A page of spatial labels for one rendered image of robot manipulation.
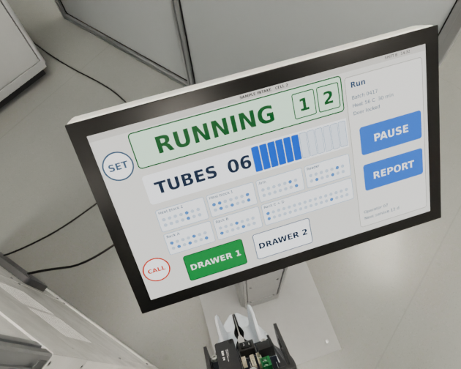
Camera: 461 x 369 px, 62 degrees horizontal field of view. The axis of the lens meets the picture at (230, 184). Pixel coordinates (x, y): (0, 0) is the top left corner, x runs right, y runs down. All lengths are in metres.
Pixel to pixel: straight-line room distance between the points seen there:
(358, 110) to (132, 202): 0.35
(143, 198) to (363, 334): 1.24
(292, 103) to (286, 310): 1.13
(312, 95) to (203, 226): 0.24
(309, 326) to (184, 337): 0.48
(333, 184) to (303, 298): 1.02
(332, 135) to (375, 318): 1.17
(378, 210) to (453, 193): 1.32
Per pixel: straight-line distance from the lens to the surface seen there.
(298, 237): 0.62
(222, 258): 0.61
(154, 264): 0.60
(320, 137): 0.58
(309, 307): 1.59
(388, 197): 0.67
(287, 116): 0.55
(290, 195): 0.59
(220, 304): 1.58
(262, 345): 0.37
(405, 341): 1.69
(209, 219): 0.57
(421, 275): 1.77
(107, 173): 0.54
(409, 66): 0.62
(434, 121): 0.67
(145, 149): 0.53
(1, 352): 0.59
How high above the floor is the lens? 1.58
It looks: 63 degrees down
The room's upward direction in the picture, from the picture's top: 6 degrees counter-clockwise
